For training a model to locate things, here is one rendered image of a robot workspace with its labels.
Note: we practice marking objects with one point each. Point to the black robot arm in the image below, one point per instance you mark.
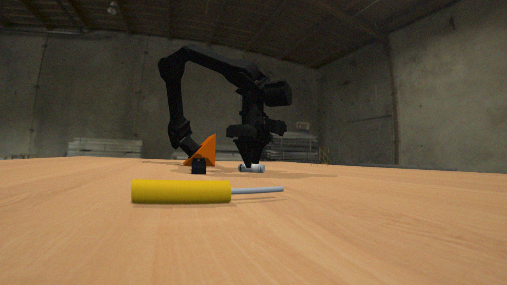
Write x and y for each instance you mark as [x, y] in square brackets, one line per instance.
[240, 73]

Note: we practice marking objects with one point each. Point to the grey cylindrical battery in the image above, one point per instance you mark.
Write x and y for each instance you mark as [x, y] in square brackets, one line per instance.
[255, 168]

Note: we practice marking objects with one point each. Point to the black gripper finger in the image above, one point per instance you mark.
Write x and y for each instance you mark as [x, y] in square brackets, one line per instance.
[246, 149]
[257, 151]

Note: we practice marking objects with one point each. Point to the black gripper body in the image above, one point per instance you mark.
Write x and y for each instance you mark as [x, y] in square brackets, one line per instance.
[247, 129]

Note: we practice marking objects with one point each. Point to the yellow-handled screwdriver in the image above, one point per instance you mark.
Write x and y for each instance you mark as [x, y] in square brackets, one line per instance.
[189, 192]

